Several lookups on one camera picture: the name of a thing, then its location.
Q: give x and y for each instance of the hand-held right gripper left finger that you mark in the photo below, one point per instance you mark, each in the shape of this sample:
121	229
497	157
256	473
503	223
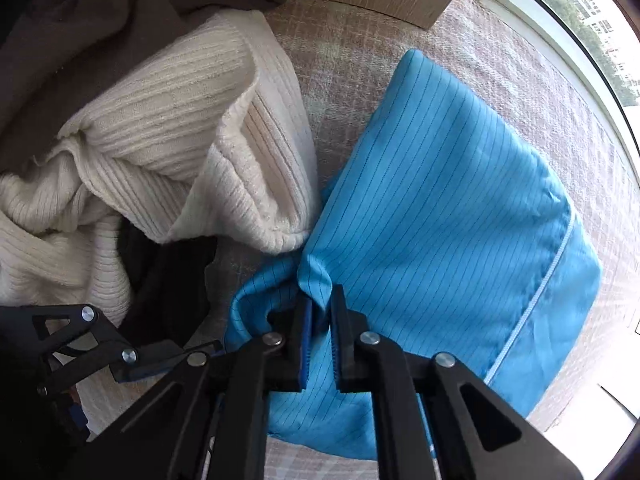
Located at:
303	345

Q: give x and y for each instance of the black garment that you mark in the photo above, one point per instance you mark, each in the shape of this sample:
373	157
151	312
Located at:
165	285

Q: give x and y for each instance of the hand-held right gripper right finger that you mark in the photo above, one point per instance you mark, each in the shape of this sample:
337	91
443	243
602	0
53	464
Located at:
336	345

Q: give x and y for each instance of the blue striped work coat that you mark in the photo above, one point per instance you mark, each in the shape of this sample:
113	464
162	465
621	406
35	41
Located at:
440	210

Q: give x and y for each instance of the window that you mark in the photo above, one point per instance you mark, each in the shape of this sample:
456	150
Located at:
575	10

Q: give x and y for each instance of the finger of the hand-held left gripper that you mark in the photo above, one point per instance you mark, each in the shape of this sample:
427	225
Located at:
165	355

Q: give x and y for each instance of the grey brown cloth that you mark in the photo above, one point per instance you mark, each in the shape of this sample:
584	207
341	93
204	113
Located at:
100	25

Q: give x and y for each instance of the cream ribbed sweater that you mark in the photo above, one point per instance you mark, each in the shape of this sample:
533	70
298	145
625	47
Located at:
175	125

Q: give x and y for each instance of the pink checked blanket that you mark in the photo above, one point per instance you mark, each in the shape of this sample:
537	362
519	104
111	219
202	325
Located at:
350	60

